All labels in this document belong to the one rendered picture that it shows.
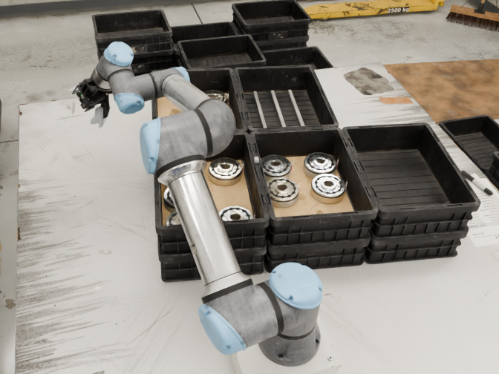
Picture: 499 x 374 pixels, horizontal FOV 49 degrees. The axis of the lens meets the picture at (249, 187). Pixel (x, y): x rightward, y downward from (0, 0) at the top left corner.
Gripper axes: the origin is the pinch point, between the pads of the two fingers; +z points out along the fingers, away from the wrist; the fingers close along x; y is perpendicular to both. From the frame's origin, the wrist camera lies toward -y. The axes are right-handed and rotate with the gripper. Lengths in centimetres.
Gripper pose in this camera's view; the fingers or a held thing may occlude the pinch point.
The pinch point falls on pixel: (87, 108)
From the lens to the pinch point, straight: 191.2
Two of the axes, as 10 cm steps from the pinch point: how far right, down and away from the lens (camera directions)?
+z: -5.4, 3.7, 7.6
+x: 5.7, 8.2, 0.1
